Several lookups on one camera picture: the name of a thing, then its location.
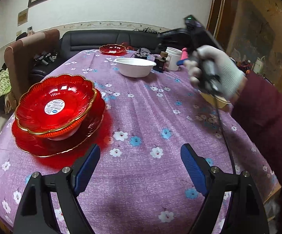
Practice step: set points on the purple floral tablecloth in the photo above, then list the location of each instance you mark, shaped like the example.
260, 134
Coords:
140, 184

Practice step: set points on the black leather sofa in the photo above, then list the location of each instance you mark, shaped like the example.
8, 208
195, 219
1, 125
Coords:
72, 42

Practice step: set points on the small red glass dish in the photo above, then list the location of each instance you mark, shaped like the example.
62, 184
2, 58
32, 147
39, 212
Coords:
113, 49

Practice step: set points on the brown armchair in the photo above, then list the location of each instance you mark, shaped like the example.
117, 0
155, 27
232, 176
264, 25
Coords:
19, 58

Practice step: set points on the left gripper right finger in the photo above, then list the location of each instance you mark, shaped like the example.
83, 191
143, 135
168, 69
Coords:
246, 213

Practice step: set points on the white paper bowl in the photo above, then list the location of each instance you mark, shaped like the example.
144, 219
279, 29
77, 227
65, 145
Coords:
134, 67

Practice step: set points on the white gloved right hand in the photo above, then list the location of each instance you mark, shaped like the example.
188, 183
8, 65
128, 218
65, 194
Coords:
232, 79

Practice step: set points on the dark jar with cork lid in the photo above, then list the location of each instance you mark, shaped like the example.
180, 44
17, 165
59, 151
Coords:
160, 62

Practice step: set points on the large red glass plate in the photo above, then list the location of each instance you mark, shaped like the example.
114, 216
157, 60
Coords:
64, 141

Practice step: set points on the dark red sleeved forearm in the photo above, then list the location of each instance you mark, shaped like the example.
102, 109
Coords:
258, 111

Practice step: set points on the pink thermos with knit sleeve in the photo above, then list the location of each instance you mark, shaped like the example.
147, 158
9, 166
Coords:
184, 56

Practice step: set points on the cream plastic bowl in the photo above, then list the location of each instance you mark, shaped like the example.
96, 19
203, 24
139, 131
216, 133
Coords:
218, 101

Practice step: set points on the red glass bowl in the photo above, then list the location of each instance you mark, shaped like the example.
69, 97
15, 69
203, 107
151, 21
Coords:
54, 104

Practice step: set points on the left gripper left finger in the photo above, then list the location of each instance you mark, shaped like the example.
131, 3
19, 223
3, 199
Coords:
35, 213

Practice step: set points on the green floral blanket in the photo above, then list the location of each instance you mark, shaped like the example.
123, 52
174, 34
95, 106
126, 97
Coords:
8, 99

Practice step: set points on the white plastic jar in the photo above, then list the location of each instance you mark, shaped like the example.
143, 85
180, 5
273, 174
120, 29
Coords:
174, 55

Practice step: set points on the small black jar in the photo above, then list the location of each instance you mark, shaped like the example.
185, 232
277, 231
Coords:
141, 55

